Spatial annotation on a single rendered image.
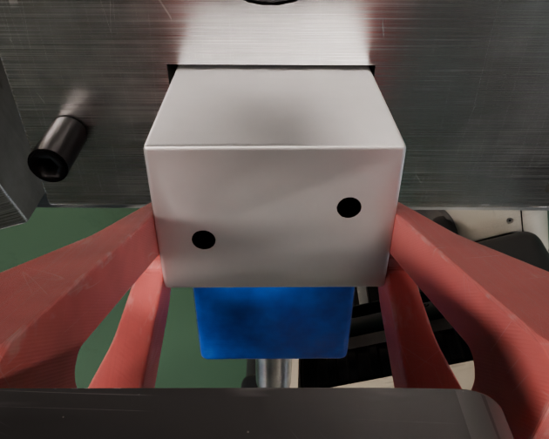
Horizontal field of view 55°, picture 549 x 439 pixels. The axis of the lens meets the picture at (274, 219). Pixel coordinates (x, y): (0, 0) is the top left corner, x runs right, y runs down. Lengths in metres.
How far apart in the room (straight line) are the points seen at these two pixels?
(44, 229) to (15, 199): 1.22
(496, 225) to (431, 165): 0.87
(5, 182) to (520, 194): 0.18
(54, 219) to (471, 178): 1.31
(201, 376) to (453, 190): 1.66
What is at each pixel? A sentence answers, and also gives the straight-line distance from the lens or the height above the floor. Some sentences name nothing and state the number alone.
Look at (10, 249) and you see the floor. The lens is 1.54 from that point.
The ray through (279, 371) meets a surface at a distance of 0.17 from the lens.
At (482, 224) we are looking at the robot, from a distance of 1.02.
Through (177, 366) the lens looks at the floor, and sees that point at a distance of 1.77.
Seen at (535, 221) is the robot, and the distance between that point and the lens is 1.05.
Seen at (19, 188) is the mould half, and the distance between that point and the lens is 0.24.
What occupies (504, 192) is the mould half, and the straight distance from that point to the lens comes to 0.17.
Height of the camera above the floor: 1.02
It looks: 51 degrees down
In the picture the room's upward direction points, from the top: 179 degrees counter-clockwise
